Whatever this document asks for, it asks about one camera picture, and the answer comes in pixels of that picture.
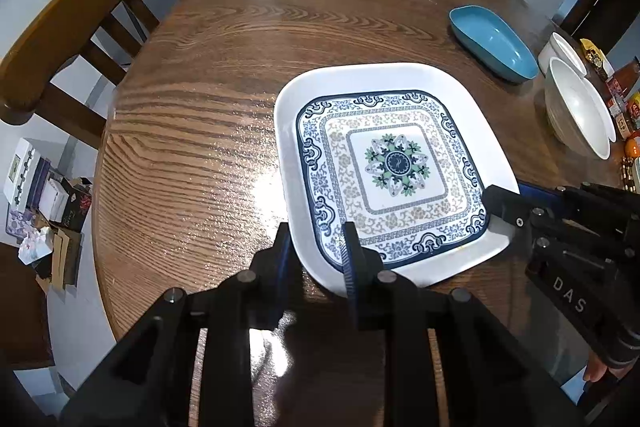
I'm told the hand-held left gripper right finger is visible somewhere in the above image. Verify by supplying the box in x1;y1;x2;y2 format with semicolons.
342;222;586;427

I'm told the wooden chair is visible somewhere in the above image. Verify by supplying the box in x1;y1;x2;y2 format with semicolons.
0;0;196;150

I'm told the blue oval dish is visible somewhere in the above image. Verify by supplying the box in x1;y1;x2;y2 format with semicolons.
448;5;540;84

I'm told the black box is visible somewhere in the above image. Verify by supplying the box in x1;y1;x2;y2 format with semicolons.
60;179;93;233

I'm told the cardboard box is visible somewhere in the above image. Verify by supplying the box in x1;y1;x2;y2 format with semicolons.
35;227;83;293

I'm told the person's right hand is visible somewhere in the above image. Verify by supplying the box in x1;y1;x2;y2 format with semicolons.
584;353;609;384

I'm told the large white bowl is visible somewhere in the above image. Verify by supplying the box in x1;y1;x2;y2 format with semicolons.
544;57;617;160

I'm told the white box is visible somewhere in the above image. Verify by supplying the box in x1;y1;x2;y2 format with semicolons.
4;138;42;208

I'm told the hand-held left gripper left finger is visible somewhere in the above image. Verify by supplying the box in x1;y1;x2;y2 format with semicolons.
60;223;306;427

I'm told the blue patterned square plate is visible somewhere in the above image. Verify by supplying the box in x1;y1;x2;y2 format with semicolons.
274;63;521;299

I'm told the yellow snack packet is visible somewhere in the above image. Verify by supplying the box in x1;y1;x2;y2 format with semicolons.
579;38;615;75

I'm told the crumpled white bag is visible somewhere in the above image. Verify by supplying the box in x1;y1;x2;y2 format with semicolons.
19;227;53;265

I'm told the small white ramekin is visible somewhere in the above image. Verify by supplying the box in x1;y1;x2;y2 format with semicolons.
538;32;587;78

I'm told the beaded wooden trivet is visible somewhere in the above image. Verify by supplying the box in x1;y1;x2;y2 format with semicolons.
621;157;637;194

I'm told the brown jar with dark lid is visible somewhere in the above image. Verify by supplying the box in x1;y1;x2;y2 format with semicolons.
612;107;634;140

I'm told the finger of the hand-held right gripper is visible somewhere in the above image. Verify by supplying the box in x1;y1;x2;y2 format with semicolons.
517;181;640;233
481;184;637;259

